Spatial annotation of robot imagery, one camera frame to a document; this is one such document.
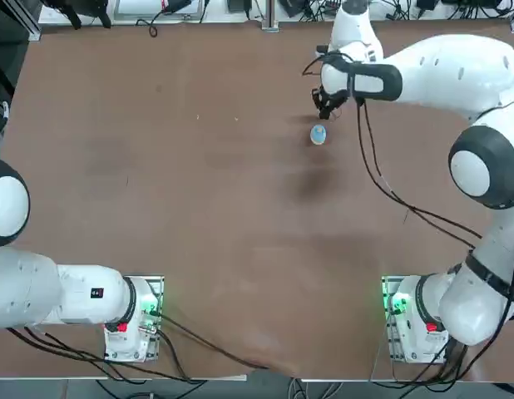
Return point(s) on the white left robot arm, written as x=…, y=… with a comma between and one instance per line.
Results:
x=41, y=287

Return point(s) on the aluminium frame post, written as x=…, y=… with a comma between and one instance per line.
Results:
x=270, y=16
x=32, y=21

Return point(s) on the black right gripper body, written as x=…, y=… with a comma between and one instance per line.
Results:
x=331, y=101

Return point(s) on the black power adapter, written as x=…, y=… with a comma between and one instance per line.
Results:
x=239, y=4

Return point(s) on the black bag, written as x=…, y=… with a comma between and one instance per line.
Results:
x=86, y=8

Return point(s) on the blue bell with white base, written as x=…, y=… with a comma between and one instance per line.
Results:
x=318, y=134

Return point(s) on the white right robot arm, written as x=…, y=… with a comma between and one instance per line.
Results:
x=452, y=70

